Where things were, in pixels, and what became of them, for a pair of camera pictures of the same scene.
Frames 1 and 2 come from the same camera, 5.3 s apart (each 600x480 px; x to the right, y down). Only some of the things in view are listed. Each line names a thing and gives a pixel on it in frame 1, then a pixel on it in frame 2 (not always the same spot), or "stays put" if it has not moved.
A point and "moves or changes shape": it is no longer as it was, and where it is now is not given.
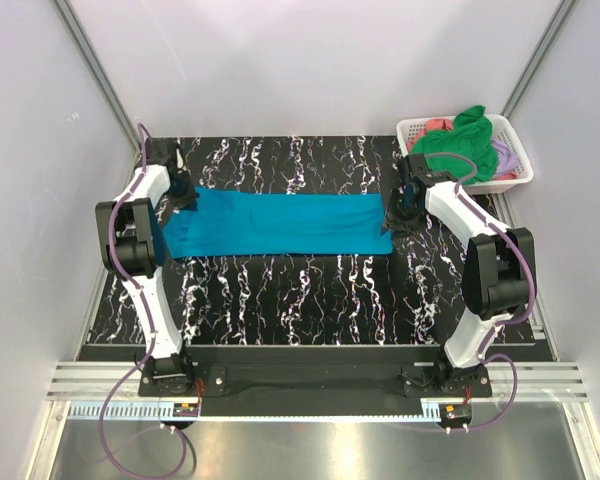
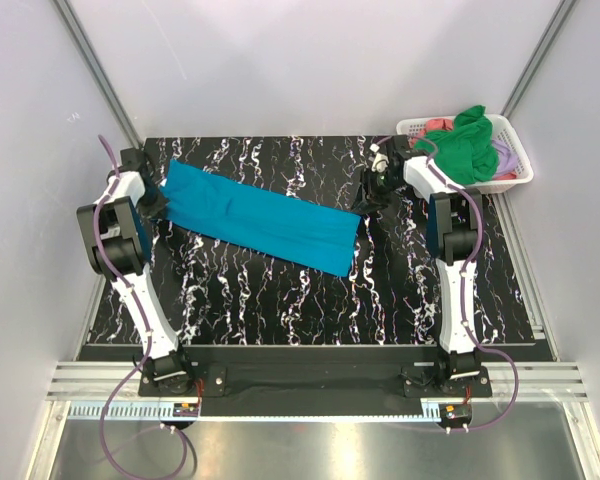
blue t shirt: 228,222 moves or changes shape
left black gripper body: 183,195 → 153,203
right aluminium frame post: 538,56 stays put
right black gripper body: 401,217 → 376,187
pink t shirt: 431,124 stays put
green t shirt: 471,137 stays put
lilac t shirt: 507,160 stays put
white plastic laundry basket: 500,130 stays put
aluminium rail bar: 96,381 stays put
